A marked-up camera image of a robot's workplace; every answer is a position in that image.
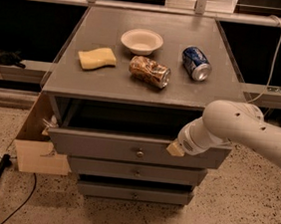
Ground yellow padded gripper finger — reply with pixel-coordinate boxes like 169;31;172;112
166;139;184;157

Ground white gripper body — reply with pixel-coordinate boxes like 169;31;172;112
177;122;224;155

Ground grey top drawer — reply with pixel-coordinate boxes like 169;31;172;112
48;127;231;169

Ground grey drawer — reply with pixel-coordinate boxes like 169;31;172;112
48;127;231;169
78;181;194;205
68;156;207;186

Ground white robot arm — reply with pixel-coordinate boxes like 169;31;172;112
166;100;281;168

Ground grey bottom drawer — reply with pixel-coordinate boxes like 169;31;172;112
78;181;194;205

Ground grey drawer cabinet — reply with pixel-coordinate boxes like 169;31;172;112
31;0;260;213

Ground grey middle drawer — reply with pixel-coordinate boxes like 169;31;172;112
68;156;207;186

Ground blue soda can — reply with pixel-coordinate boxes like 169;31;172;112
181;46;212;82

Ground crushed brown can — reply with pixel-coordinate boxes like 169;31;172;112
129;56;171;89

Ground white bowl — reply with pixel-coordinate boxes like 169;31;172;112
121;29;163;56

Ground yellow sponge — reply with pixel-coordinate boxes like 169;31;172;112
79;47;117;71

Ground crumpled items in box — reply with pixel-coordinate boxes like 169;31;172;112
42;115;58;136

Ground cardboard box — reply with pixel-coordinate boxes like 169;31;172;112
14;94;71;176

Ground white hanging cable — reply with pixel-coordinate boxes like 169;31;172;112
247;12;281;108

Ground black floor cable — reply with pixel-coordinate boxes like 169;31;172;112
0;150;41;224

